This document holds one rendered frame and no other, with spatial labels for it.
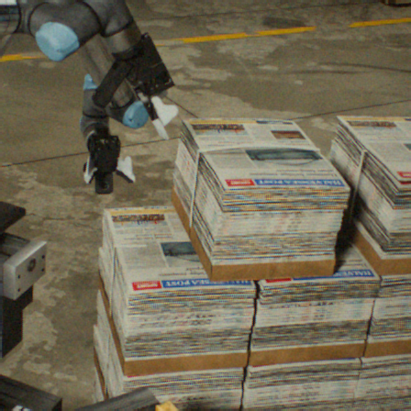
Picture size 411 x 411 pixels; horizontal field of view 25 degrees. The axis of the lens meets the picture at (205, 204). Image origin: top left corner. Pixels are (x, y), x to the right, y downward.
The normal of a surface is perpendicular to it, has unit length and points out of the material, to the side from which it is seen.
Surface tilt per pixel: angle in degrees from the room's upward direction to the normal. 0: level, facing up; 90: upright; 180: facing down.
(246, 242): 90
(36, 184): 0
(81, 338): 0
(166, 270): 1
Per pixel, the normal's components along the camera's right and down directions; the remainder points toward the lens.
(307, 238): 0.26, 0.47
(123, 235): 0.10, -0.88
